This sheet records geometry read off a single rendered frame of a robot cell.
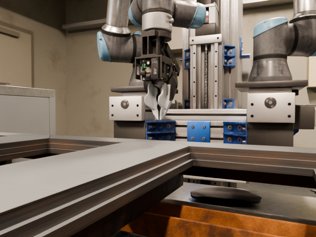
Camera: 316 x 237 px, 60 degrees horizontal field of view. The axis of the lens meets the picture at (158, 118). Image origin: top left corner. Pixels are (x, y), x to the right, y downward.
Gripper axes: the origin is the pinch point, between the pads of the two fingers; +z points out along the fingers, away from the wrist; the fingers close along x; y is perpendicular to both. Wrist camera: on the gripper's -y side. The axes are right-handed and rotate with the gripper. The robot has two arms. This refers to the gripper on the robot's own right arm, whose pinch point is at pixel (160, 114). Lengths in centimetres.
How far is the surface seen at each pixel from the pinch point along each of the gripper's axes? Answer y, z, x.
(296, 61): -344, -66, 40
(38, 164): 34.3, 7.2, -4.7
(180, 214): 6.3, 22.4, 7.9
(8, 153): 17.5, 9.9, -34.9
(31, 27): -239, -130, -330
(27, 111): -26, -1, -81
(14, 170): 39.0, 7.2, -3.8
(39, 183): 42.3, 7.2, 4.6
